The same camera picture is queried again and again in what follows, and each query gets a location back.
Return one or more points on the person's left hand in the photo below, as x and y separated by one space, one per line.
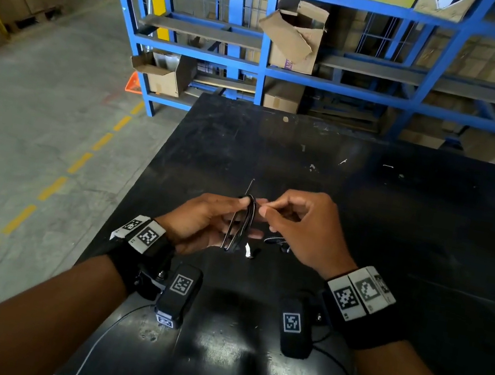
195 223

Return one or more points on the person's right hand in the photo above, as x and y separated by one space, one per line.
320 236

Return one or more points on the person's left thumb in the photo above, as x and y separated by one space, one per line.
228 204

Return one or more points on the person's right thumb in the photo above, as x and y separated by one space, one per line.
273 219

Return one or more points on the person's left forearm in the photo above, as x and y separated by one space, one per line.
23 322

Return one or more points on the small black earbud piece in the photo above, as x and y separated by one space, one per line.
277 241

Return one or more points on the small white and black connector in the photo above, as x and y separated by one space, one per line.
249 251

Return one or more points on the black wrist band with markers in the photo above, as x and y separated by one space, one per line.
364 310
143 248

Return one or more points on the small closed cardboard box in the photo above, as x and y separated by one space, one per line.
282 97

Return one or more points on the open cardboard box with papers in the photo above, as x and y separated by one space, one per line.
167 75

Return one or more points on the blue metal shelf rack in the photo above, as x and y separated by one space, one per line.
341 89

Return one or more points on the orange traffic cone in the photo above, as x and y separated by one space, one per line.
133 84

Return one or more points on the flat cardboard box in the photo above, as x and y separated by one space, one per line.
421 138

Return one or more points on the open torn cardboard box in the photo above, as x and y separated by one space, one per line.
298 36

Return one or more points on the row of boxes behind mesh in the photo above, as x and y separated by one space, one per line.
494 61

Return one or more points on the cardboard box with diamond label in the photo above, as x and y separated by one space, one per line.
445 2

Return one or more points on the black wrist camera with marker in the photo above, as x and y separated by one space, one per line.
294 327
178 294

